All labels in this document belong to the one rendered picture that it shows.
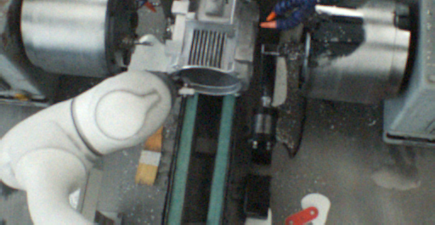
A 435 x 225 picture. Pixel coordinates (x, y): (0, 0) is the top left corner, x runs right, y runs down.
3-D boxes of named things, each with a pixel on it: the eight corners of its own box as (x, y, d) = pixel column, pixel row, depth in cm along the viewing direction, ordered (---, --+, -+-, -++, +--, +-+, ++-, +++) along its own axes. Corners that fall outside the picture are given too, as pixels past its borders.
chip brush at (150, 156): (154, 109, 148) (153, 107, 147) (172, 112, 147) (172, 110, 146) (133, 183, 141) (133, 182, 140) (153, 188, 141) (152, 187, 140)
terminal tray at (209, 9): (194, -11, 128) (192, -29, 121) (241, -7, 127) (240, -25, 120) (186, 36, 124) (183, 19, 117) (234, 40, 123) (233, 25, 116)
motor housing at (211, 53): (184, 19, 143) (175, -22, 125) (259, 27, 141) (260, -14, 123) (171, 92, 136) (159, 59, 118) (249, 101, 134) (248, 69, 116)
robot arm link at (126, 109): (157, 55, 90) (87, 89, 93) (132, 64, 75) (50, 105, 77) (187, 115, 91) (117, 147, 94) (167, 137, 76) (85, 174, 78)
